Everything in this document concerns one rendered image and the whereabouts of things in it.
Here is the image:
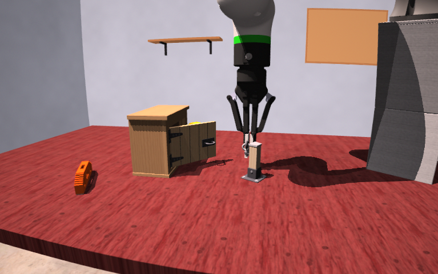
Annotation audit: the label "wooden cabinet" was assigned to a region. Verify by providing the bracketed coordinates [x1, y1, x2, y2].
[127, 105, 216, 178]

